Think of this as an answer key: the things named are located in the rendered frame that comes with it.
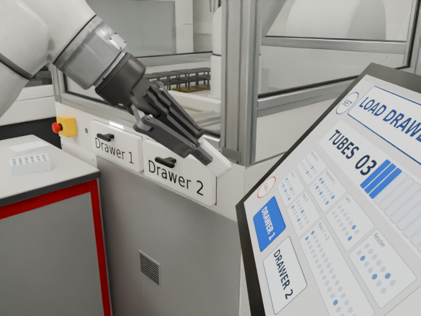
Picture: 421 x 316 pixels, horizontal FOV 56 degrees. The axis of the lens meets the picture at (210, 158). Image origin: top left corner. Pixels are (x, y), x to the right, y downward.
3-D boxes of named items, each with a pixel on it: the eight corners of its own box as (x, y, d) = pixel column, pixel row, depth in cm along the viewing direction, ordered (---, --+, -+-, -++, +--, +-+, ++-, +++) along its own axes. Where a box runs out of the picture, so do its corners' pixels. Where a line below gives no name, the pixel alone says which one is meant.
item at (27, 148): (16, 155, 152) (15, 152, 152) (8, 150, 158) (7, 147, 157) (49, 148, 160) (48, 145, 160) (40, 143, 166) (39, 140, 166)
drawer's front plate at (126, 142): (139, 172, 120) (136, 138, 116) (93, 150, 139) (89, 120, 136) (144, 171, 121) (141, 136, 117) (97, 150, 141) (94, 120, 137)
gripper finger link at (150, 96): (148, 89, 57) (146, 94, 55) (203, 140, 60) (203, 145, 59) (131, 106, 58) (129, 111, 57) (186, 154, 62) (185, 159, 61)
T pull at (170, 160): (171, 168, 100) (171, 163, 100) (154, 162, 106) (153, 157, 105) (182, 165, 103) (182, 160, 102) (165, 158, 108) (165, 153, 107)
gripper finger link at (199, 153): (190, 136, 60) (187, 147, 58) (213, 157, 62) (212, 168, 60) (183, 142, 61) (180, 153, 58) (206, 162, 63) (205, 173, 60)
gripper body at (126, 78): (117, 63, 51) (171, 110, 54) (132, 41, 58) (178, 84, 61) (84, 99, 54) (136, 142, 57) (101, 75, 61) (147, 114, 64)
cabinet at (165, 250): (237, 461, 119) (245, 226, 93) (79, 296, 190) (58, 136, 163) (379, 309, 181) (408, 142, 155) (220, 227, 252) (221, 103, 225)
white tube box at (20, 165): (12, 176, 132) (10, 165, 131) (10, 168, 139) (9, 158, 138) (51, 170, 138) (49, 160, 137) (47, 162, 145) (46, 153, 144)
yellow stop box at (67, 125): (64, 138, 147) (62, 119, 144) (56, 134, 152) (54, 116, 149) (77, 135, 150) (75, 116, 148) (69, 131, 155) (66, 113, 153)
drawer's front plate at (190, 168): (210, 207, 98) (210, 165, 94) (143, 175, 118) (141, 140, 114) (215, 204, 99) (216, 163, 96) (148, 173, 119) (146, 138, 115)
